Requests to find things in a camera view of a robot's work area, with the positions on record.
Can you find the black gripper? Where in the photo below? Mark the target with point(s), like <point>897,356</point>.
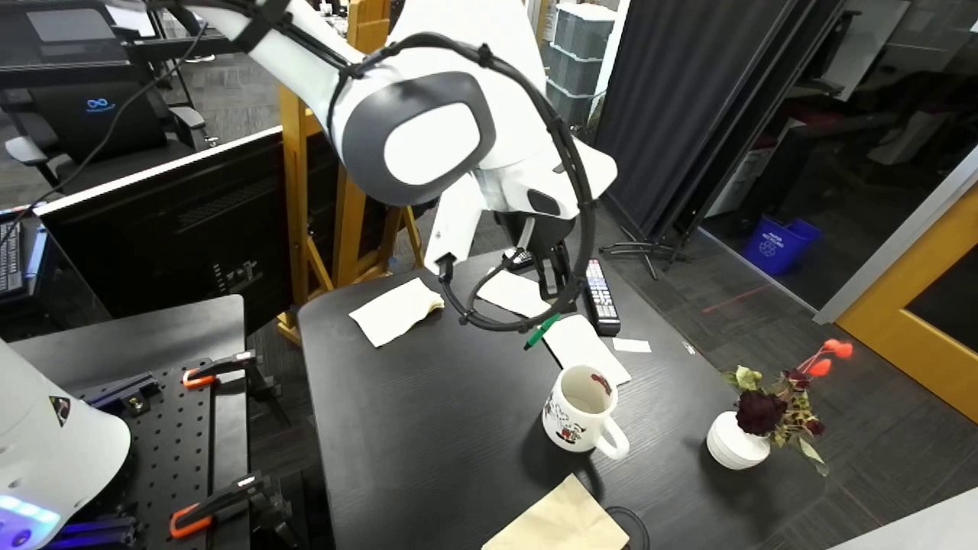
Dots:
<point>547,228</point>

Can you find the green pen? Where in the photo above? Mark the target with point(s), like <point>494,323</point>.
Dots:
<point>542,332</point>

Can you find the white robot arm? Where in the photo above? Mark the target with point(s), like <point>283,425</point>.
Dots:
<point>430,140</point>

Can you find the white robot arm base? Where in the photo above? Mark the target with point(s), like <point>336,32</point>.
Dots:
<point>49,446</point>

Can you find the long remote with coloured buttons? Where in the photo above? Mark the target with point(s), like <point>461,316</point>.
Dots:
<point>599,301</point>

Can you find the small white card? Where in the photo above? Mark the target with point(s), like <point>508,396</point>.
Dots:
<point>630,345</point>

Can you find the white mug with red print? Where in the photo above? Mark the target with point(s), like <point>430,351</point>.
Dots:
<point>568,422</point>

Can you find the black cart table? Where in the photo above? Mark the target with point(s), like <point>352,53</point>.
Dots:
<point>438,438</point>

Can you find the grey storage drawers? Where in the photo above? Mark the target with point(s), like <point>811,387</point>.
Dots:
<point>580,49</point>

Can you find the blue plastic bin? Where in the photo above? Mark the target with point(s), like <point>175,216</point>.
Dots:
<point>779,246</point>

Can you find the black curtain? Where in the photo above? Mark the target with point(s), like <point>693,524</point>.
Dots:
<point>705,101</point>

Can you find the tan cloth piece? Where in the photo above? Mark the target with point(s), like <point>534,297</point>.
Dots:
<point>553,520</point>

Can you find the dark red flower bouquet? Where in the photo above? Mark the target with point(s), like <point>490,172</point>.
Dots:
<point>760,410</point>

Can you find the small white round vase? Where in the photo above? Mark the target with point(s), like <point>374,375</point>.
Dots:
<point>734,446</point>

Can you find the large black monitor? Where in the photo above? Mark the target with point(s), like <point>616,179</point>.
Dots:
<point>173,234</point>

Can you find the black perforated mounting table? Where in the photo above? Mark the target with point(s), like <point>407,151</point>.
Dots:
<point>185,438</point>

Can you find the orange wooden frame stand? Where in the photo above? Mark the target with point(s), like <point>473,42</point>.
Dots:
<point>293,202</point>

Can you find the yellow wooden door frame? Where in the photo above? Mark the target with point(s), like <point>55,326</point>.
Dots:
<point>904,306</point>

